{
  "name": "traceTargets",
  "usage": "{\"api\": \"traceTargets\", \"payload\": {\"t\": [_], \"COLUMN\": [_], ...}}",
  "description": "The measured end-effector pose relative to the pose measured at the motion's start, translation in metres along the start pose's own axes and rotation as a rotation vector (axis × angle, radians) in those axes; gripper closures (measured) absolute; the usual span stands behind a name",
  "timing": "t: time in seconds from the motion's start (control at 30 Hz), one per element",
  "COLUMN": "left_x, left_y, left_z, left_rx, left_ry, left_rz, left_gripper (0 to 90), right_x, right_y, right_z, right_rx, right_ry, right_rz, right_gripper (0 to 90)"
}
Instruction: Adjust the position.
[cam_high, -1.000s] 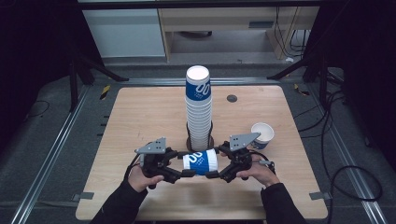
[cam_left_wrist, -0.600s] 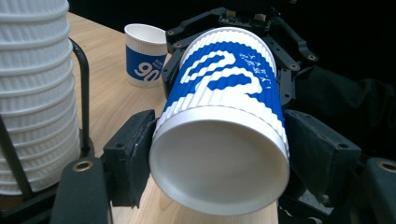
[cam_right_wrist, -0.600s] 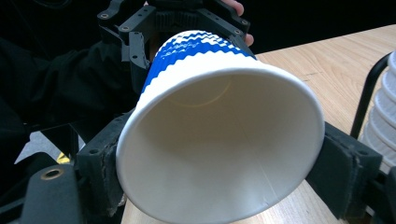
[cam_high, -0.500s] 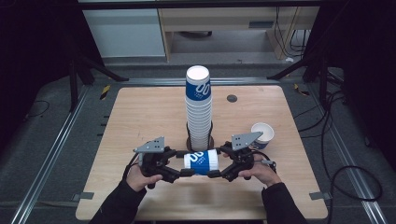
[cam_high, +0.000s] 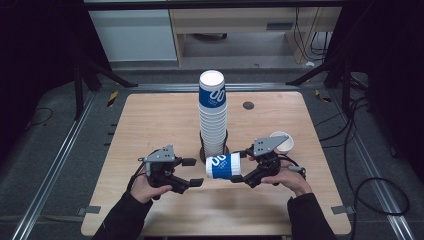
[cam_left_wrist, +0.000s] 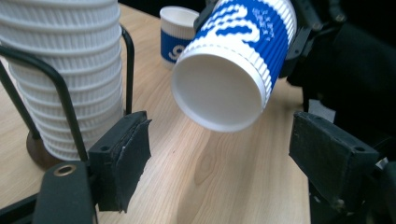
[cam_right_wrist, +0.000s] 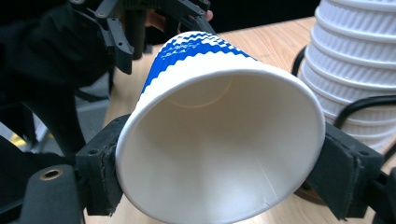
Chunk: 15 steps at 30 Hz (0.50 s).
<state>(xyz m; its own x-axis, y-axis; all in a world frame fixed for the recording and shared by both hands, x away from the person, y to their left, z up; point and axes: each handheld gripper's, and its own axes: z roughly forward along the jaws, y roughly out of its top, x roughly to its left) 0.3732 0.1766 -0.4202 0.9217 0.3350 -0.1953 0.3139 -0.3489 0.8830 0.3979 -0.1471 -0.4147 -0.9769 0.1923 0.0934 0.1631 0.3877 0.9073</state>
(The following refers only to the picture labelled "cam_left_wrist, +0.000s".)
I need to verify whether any stack of white paper cups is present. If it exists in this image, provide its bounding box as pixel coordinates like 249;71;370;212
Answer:
0;0;124;161

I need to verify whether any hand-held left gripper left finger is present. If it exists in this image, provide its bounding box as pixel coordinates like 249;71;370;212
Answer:
88;110;153;214

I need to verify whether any blue ribbed paper cup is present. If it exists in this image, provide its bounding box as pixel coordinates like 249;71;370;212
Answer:
170;0;298;133
159;5;201;70

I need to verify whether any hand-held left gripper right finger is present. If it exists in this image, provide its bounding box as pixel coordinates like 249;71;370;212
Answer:
288;111;380;209

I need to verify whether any black wire cup holder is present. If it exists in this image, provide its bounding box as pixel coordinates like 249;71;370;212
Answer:
0;23;135;171

